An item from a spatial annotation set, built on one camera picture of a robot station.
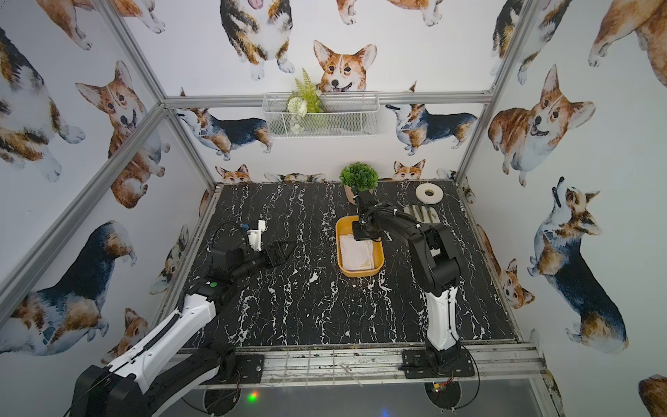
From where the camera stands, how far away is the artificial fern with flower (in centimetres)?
80

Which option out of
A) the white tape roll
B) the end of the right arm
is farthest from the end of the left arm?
the white tape roll

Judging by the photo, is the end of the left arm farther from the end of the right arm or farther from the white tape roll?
the white tape roll
